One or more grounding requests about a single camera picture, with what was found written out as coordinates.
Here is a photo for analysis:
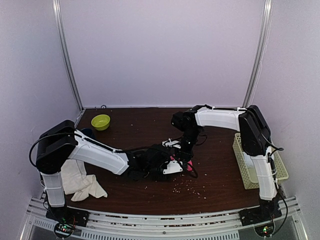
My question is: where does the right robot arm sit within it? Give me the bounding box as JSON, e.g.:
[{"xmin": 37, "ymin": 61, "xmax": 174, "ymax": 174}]
[{"xmin": 171, "ymin": 104, "xmax": 280, "ymax": 221}]

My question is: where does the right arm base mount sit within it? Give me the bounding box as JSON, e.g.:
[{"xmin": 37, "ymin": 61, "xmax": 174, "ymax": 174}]
[{"xmin": 238, "ymin": 206, "xmax": 282, "ymax": 238}]

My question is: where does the dark blue mug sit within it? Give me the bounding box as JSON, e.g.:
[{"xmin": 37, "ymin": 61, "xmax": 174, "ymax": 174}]
[{"xmin": 80, "ymin": 128, "xmax": 96, "ymax": 140}]

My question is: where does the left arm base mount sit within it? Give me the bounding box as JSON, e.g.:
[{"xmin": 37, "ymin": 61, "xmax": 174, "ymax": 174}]
[{"xmin": 45, "ymin": 205, "xmax": 89, "ymax": 239}]

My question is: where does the black cable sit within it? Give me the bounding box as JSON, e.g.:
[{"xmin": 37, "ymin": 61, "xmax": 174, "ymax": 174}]
[
  {"xmin": 28, "ymin": 133, "xmax": 156, "ymax": 171},
  {"xmin": 257, "ymin": 127, "xmax": 290, "ymax": 228}
]

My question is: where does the aluminium front rail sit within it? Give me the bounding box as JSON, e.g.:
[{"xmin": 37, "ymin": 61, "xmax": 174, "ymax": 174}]
[{"xmin": 17, "ymin": 196, "xmax": 311, "ymax": 240}]

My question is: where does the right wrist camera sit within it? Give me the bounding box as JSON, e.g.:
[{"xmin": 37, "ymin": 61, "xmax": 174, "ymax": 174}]
[{"xmin": 162, "ymin": 138, "xmax": 181, "ymax": 149}]

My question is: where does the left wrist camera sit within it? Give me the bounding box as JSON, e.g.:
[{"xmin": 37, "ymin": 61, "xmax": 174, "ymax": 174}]
[{"xmin": 162, "ymin": 160, "xmax": 183, "ymax": 175}]

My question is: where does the pink towel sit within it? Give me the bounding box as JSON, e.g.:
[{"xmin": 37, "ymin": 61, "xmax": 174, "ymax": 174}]
[{"xmin": 170, "ymin": 155, "xmax": 193, "ymax": 172}]

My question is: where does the aluminium frame post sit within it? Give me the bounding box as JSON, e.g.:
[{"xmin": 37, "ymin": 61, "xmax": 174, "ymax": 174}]
[
  {"xmin": 52, "ymin": 0, "xmax": 84, "ymax": 112},
  {"xmin": 242, "ymin": 0, "xmax": 273, "ymax": 108}
]

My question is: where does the left aluminium frame post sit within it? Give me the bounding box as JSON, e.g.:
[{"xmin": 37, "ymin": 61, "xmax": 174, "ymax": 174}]
[{"xmin": 52, "ymin": 0, "xmax": 84, "ymax": 112}]

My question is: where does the green bowl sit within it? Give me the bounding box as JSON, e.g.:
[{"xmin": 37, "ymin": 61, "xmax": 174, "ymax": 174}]
[{"xmin": 91, "ymin": 114, "xmax": 111, "ymax": 131}]

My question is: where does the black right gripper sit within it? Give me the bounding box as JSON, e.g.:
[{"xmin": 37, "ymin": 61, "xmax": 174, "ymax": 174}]
[{"xmin": 175, "ymin": 126, "xmax": 202, "ymax": 165}]

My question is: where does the right black cable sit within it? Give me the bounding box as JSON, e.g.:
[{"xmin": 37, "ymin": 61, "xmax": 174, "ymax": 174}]
[{"xmin": 257, "ymin": 127, "xmax": 290, "ymax": 228}]

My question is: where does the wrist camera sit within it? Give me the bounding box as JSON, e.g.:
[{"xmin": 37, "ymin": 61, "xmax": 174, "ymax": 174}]
[
  {"xmin": 162, "ymin": 160, "xmax": 183, "ymax": 175},
  {"xmin": 162, "ymin": 138, "xmax": 181, "ymax": 149}
]

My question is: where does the white towel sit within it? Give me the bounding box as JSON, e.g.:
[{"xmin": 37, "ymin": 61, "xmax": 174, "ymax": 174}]
[{"xmin": 61, "ymin": 159, "xmax": 108, "ymax": 202}]

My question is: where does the beige plastic basket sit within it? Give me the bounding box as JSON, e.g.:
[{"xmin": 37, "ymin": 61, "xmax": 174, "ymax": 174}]
[{"xmin": 232, "ymin": 133, "xmax": 289, "ymax": 190}]

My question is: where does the left black cable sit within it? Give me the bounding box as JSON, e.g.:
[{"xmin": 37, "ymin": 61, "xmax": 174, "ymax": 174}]
[{"xmin": 28, "ymin": 133, "xmax": 156, "ymax": 171}]

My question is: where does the right aluminium frame post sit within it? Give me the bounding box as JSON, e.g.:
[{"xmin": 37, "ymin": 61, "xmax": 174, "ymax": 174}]
[{"xmin": 242, "ymin": 0, "xmax": 273, "ymax": 108}]

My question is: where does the light blue rolled towel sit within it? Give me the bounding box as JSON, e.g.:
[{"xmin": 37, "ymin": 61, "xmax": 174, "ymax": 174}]
[{"xmin": 243, "ymin": 152, "xmax": 255, "ymax": 170}]

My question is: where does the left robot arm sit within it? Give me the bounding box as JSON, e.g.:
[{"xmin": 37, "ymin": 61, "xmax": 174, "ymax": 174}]
[{"xmin": 35, "ymin": 120, "xmax": 171, "ymax": 222}]

